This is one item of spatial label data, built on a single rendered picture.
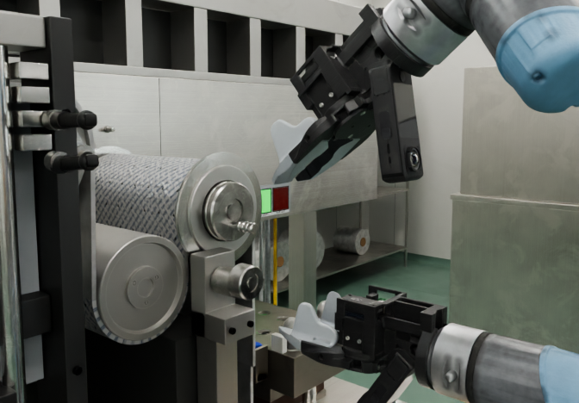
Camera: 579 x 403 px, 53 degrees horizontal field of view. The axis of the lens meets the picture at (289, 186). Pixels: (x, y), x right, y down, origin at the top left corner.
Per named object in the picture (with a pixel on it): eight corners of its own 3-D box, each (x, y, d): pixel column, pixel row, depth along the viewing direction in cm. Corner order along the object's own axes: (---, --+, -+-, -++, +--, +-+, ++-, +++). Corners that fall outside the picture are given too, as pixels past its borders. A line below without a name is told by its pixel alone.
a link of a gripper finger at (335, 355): (314, 330, 73) (378, 344, 68) (314, 344, 73) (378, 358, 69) (294, 343, 69) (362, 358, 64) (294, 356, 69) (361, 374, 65)
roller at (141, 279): (101, 355, 62) (96, 244, 61) (-4, 305, 79) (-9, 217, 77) (189, 325, 71) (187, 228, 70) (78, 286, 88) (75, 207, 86)
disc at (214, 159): (177, 278, 69) (175, 154, 68) (175, 278, 70) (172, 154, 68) (263, 256, 81) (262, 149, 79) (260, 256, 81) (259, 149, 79)
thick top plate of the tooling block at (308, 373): (294, 399, 83) (294, 357, 82) (129, 331, 109) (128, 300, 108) (357, 362, 95) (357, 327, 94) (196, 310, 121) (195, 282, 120)
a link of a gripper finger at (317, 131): (302, 152, 65) (359, 102, 61) (310, 165, 64) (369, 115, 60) (278, 151, 61) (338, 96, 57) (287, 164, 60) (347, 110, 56)
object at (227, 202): (244, 171, 74) (261, 221, 77) (233, 170, 75) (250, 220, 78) (203, 201, 69) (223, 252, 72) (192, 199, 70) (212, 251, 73)
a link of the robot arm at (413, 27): (481, 40, 55) (442, 31, 49) (445, 73, 58) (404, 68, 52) (435, -15, 58) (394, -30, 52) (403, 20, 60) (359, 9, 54)
